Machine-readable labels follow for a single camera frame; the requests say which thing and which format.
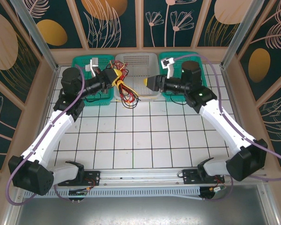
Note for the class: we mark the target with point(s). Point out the white plastic basket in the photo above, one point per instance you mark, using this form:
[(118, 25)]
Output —
[(138, 61)]

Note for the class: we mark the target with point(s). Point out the aluminium frame post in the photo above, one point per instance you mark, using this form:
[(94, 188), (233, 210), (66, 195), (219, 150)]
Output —
[(35, 30), (238, 30)]

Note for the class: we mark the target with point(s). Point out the small circuit board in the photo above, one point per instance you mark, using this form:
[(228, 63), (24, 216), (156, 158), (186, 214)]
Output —
[(78, 193), (213, 191)]

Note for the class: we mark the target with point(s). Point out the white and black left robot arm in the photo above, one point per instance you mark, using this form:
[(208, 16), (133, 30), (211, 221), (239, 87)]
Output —
[(49, 136)]

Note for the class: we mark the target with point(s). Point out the grey metal sheet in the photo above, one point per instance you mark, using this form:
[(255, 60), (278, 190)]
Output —
[(140, 211)]

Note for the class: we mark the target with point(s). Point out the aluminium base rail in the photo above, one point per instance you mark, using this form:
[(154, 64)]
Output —
[(140, 175)]

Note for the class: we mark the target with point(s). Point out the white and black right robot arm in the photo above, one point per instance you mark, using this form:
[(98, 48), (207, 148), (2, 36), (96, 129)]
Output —
[(224, 126)]

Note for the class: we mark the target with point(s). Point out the teal plastic basket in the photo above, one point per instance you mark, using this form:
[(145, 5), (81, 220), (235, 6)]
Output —
[(82, 61), (178, 68)]

